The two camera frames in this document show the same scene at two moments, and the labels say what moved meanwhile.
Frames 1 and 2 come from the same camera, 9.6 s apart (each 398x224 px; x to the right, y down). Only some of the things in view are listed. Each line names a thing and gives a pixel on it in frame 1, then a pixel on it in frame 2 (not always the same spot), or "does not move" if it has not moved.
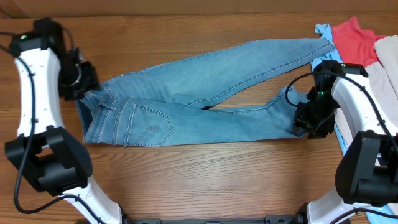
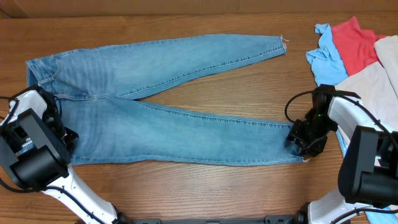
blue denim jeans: x=165 y=105 -> x=98 y=87
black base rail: x=268 y=219 does not move
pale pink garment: x=382 y=80 does not move
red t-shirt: x=356 y=45 does not move
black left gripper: x=91 y=81 -> x=71 y=135
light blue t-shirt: x=374 y=217 does not move
